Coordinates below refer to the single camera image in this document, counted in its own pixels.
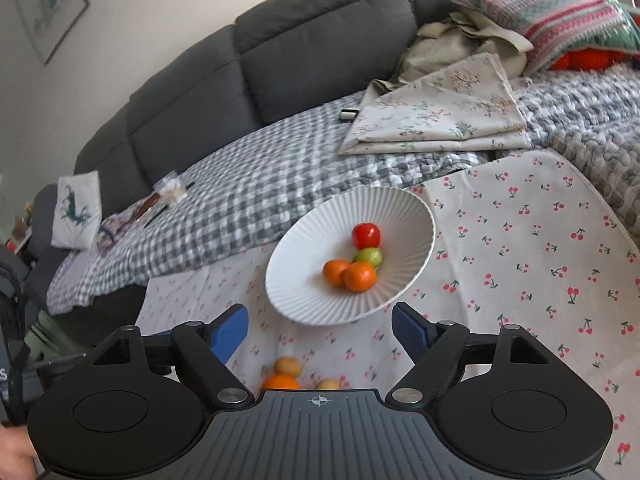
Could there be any person's left hand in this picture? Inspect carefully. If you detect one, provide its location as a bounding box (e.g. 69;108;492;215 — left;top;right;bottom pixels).
0;426;37;477

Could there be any red cushion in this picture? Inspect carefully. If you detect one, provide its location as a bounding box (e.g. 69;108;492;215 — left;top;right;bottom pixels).
547;50;627;72

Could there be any brown wrapper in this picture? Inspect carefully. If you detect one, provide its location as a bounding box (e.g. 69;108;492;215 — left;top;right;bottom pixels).
131;195;172;224

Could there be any orange mandarin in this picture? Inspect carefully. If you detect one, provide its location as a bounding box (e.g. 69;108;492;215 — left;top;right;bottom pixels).
260;374;302;392
322;259;353;288
343;261;377;293

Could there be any green fruit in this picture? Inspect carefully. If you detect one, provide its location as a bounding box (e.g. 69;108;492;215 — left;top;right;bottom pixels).
353;247;384;269

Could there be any framed wall picture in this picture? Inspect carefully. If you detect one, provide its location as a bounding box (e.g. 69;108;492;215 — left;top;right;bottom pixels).
14;0;91;66

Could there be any red tomato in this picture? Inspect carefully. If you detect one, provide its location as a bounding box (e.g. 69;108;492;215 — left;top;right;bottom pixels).
351;222;382;251

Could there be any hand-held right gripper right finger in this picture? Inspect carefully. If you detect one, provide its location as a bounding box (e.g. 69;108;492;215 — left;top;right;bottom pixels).
387;302;549;407

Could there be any white pillow green print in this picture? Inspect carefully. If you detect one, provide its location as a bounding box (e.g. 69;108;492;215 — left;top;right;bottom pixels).
51;171;104;250

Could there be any cherry print cloth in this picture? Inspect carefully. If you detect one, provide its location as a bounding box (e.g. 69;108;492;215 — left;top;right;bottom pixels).
135;147;640;477

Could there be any chunky grey knit blanket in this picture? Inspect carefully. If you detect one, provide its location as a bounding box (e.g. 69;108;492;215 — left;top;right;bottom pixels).
515;62;640;252

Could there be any grey gingham blanket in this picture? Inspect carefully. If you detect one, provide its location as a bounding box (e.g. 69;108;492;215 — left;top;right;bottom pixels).
47;92;501;314

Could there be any white ribbed bowl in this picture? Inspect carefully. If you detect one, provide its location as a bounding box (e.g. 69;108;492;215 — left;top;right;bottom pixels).
265;186;436;326

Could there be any crumpled beige cloth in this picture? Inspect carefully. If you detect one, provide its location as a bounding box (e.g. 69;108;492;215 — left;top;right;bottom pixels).
397;10;536;84

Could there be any grey chair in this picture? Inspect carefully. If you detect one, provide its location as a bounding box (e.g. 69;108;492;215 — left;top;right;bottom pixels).
22;184;69;292

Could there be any clear plastic bag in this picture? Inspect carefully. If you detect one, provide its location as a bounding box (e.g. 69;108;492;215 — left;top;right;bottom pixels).
152;172;194;204

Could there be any grey sofa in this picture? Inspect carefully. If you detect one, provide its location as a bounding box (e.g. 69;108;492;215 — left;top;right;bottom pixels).
74;0;526;183

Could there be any striped knit pillow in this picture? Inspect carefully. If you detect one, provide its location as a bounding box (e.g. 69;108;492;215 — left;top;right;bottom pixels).
450;0;640;77

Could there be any folded floral cloth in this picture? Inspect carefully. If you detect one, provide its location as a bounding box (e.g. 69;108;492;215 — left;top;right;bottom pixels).
337;52;534;156

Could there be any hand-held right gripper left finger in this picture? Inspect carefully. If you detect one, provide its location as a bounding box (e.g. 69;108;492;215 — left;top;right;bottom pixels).
93;304;254;409

